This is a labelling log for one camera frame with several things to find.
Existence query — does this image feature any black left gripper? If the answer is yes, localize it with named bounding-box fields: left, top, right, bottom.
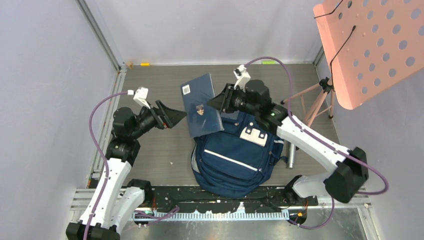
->
left=130, top=100, right=187, bottom=140

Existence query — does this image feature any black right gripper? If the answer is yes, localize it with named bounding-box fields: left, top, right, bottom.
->
left=207, top=83, right=259, bottom=117

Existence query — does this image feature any dark blue notebook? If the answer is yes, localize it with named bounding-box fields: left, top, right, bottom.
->
left=180, top=73, right=224, bottom=138

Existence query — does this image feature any navy blue backpack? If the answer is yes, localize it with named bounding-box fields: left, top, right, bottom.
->
left=191, top=112, right=284, bottom=198

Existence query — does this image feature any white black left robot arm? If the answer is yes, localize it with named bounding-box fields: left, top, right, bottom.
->
left=65, top=100, right=187, bottom=240

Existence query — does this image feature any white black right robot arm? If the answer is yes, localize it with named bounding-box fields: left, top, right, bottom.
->
left=207, top=79, right=369, bottom=205

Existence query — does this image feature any green tape piece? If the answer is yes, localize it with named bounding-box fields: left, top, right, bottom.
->
left=261, top=60, right=278, bottom=65

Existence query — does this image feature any small wooden cube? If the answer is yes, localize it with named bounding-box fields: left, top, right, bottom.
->
left=125, top=61, right=134, bottom=69

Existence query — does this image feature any silver metal cylinder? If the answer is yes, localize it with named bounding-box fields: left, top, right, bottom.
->
left=286, top=142, right=297, bottom=169

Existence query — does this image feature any pink perforated stand board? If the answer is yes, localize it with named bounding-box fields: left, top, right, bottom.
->
left=313, top=0, right=424, bottom=110

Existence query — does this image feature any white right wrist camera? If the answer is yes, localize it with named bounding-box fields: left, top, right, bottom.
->
left=233, top=64, right=251, bottom=91

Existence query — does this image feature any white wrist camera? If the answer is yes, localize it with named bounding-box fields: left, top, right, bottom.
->
left=233, top=64, right=251, bottom=91
left=127, top=86, right=151, bottom=109

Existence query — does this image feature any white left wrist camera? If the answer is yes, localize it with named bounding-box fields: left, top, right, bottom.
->
left=127, top=86, right=151, bottom=109

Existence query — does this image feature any aluminium frame rail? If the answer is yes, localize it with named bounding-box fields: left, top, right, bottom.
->
left=75, top=0, right=121, bottom=72

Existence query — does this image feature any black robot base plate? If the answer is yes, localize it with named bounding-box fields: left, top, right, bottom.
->
left=139, top=185, right=319, bottom=214

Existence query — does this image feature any black thin stand cable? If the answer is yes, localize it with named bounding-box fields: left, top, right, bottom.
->
left=313, top=0, right=357, bottom=90

